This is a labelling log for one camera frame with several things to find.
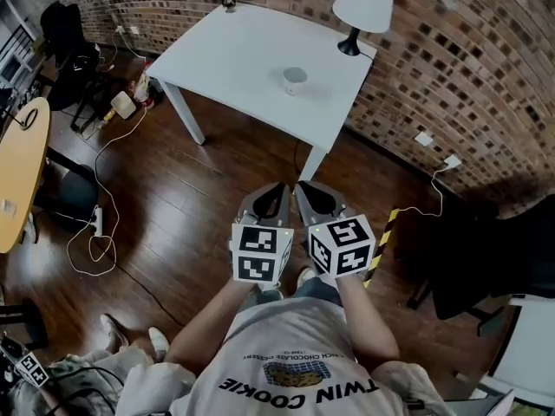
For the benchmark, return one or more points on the white box appliance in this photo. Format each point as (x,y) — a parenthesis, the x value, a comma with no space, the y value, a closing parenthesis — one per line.
(123,104)

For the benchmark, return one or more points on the clear plastic bag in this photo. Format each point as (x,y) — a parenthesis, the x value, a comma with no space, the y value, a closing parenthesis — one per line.
(142,87)

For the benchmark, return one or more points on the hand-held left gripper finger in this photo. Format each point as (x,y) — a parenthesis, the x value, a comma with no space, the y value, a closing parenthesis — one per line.
(248,204)
(286,206)

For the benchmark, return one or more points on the black chair with clothes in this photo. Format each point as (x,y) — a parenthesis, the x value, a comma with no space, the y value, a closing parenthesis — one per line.
(69,59)

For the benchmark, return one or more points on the white wall socket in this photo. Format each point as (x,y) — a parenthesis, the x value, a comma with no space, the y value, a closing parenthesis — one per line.
(423,138)

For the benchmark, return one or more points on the person's left forearm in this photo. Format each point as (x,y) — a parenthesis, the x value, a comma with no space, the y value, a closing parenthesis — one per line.
(208,323)

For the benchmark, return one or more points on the person's left shoe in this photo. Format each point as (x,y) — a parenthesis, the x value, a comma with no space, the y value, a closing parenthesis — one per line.
(272,290)

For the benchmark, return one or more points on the white cabinet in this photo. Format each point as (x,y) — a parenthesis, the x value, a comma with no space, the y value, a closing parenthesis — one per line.
(524,345)

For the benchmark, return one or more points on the white cup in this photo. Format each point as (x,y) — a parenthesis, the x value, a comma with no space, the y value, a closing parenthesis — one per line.
(295,80)

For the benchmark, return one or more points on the round wooden table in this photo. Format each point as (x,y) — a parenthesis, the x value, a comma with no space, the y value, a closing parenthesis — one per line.
(21,176)

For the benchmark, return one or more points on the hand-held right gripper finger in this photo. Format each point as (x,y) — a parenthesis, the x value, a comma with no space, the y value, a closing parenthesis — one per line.
(336,197)
(303,208)

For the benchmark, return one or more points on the person's right forearm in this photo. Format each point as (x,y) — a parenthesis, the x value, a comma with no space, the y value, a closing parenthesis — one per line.
(368,319)

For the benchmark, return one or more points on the white wall charger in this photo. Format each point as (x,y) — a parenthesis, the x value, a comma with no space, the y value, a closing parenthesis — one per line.
(452,161)

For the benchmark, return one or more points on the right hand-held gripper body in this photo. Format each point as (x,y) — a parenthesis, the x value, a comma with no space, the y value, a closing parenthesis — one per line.
(342,245)

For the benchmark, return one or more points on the person's right shoe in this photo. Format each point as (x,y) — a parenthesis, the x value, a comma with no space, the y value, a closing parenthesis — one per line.
(306,277)

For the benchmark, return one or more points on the person's shoe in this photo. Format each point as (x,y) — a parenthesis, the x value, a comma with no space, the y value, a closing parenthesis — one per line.
(272,290)
(306,277)
(158,342)

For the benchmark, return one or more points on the dark round stool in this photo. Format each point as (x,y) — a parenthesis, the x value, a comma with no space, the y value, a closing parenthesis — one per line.
(78,191)

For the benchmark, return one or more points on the white square table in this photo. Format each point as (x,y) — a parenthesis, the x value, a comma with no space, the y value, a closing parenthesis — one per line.
(243,59)

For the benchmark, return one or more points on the yellow black hazard tape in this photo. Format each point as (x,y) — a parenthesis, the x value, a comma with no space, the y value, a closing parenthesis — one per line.
(383,241)

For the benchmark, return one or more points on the black low stool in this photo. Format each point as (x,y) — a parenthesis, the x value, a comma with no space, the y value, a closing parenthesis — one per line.
(21,321)

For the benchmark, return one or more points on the person's blue jeans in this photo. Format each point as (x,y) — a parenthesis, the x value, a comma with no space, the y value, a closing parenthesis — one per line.
(316,290)

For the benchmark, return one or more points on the person's white printed t-shirt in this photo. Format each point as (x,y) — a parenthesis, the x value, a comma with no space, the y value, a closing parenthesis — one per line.
(295,362)

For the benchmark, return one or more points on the spare hand-held gripper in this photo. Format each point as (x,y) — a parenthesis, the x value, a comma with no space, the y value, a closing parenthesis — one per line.
(31,370)

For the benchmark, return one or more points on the metal shelf rack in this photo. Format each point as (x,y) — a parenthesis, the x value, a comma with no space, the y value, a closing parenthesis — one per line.
(15,54)

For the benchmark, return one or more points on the white power strip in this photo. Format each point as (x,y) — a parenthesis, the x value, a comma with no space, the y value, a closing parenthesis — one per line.
(99,221)

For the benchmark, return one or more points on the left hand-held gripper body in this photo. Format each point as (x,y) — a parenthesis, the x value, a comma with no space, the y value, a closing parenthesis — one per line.
(253,254)

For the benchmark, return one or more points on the black office chair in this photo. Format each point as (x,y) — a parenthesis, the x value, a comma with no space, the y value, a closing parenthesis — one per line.
(485,249)

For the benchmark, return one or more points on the white shade table lamp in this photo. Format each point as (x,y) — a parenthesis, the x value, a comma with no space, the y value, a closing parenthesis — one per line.
(364,2)

